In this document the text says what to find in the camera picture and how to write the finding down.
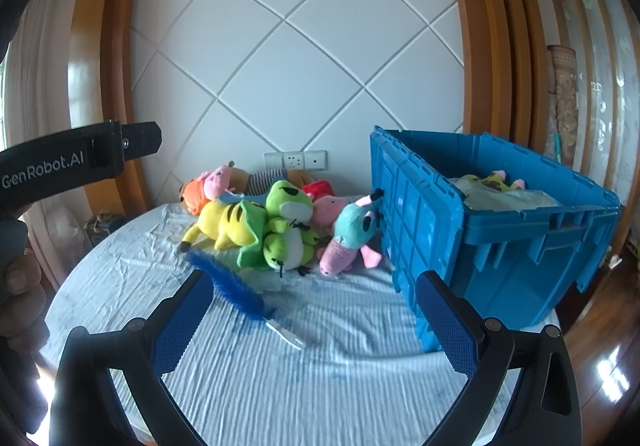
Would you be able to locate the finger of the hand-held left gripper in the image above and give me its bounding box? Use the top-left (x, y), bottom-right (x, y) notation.
top-left (122, 122), bottom-right (162, 160)

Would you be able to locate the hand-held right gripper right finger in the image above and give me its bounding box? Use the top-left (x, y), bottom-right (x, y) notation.
top-left (414, 270), bottom-right (583, 446)

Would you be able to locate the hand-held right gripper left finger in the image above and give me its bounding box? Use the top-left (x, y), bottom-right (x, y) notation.
top-left (48, 269), bottom-right (216, 446)

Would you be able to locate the blue plastic crate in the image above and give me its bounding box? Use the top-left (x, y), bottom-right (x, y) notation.
top-left (370, 126), bottom-right (621, 353)

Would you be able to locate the teal and pink plush toy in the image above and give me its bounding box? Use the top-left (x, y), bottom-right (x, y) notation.
top-left (319, 189), bottom-right (396, 277)

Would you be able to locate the person's left hand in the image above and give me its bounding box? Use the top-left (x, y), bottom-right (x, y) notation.
top-left (0, 250), bottom-right (49, 353)

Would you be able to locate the blue feather duster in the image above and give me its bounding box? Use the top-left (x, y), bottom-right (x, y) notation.
top-left (186, 249), bottom-right (306, 351)

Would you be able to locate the patterned bag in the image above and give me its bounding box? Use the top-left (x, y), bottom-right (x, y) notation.
top-left (84, 210), bottom-right (126, 235)

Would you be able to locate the orange lion plush toy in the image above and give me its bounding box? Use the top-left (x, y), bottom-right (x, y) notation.
top-left (179, 171), bottom-right (214, 216)

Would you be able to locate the small pink plush toy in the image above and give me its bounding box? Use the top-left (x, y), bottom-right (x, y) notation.
top-left (202, 165), bottom-right (237, 200)

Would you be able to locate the yellow tiger plush toy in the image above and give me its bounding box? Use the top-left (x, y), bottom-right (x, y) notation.
top-left (180, 199), bottom-right (262, 253)

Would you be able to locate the light blue plastic toy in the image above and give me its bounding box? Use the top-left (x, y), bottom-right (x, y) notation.
top-left (217, 193), bottom-right (269, 205)

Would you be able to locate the white curtain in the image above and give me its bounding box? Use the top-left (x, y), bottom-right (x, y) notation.
top-left (0, 0), bottom-right (67, 154)

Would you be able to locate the striped brown plush doll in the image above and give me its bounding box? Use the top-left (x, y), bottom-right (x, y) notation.
top-left (235, 161), bottom-right (311, 197)

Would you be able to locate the green frog plush toy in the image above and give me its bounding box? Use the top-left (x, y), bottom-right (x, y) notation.
top-left (265, 180), bottom-right (315, 227)
top-left (237, 201), bottom-right (321, 277)

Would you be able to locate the light blue tablecloth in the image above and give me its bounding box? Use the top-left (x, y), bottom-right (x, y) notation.
top-left (40, 199), bottom-right (566, 446)

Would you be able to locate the white plastic bag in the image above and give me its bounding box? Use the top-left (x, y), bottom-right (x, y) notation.
top-left (449, 176), bottom-right (562, 210)

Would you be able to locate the yellow spotted plush toy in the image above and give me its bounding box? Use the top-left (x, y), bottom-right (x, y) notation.
top-left (460, 169), bottom-right (529, 192)

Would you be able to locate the pink pig plush toy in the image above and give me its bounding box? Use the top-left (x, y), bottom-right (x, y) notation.
top-left (312, 195), bottom-right (351, 238)

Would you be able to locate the red plush toy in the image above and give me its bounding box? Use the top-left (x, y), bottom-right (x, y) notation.
top-left (302, 180), bottom-right (335, 200)

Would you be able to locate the rolled patterned mat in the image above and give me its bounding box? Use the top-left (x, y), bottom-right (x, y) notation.
top-left (546, 44), bottom-right (579, 163)

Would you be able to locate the wooden slatted screen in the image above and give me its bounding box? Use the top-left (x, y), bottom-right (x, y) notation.
top-left (536, 0), bottom-right (640, 179)

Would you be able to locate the wooden wall frame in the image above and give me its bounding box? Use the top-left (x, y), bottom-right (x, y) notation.
top-left (67, 0), bottom-right (152, 217)
top-left (440, 0), bottom-right (552, 153)

